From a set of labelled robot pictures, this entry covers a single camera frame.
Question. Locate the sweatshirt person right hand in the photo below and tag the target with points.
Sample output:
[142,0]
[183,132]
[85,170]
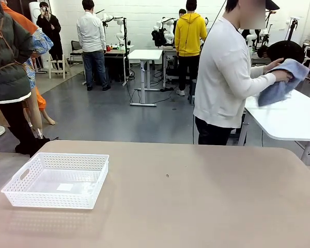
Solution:
[282,76]

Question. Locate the sweatshirt person left hand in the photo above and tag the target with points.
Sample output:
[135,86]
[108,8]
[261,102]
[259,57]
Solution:
[272,65]

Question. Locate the blue grey towel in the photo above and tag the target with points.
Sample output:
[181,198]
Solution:
[281,90]

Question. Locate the white plastic perforated basket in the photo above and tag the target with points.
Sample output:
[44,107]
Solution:
[51,200]

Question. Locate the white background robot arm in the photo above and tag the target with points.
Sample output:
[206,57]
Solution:
[253,36]
[161,24]
[120,28]

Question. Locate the sweatshirt person left forearm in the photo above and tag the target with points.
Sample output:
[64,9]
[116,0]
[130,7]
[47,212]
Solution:
[257,69]

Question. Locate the sweatshirt person right forearm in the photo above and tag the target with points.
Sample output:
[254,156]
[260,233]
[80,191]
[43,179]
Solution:
[261,81]

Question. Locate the bending person in black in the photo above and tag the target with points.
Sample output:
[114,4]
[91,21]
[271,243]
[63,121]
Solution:
[286,50]

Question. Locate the black light stand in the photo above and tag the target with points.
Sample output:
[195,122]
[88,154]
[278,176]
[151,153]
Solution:
[293,28]

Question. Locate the white rounded table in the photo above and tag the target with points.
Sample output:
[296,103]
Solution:
[286,121]

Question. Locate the person in white sweatshirt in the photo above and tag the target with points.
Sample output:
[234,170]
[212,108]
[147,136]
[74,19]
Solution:
[222,77]

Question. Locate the black lamp shade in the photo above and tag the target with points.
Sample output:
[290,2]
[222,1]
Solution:
[271,3]

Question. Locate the person in yellow hoodie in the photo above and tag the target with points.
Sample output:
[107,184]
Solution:
[189,33]

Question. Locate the grey desk with white legs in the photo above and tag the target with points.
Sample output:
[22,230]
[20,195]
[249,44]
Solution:
[170,51]

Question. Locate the dark haired person in black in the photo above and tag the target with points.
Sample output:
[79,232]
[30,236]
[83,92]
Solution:
[182,13]

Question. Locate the black backpack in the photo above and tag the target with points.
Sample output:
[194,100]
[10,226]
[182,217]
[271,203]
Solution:
[158,37]

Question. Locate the white standing desk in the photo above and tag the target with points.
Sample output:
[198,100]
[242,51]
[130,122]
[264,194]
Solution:
[144,54]

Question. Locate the desk with black legs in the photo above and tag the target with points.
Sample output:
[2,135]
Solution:
[116,51]

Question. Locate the person in white shirt, jeans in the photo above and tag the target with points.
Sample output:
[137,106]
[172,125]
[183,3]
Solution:
[90,31]

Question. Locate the black chair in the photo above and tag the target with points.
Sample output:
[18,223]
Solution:
[76,46]

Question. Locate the white wooden step stool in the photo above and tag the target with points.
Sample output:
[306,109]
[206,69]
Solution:
[51,64]

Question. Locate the person in black coat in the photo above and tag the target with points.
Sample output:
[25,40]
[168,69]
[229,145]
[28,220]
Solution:
[50,28]

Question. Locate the mannequin in blue patterned shirt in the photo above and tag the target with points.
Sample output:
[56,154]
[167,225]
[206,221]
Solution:
[42,41]

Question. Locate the white tower appliance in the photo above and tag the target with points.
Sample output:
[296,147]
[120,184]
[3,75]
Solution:
[34,13]

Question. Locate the mannequin in orange shirt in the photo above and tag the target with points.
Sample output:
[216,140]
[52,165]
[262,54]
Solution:
[18,18]

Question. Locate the mannequin in green puffer jacket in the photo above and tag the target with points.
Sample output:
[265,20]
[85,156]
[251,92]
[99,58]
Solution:
[7,64]

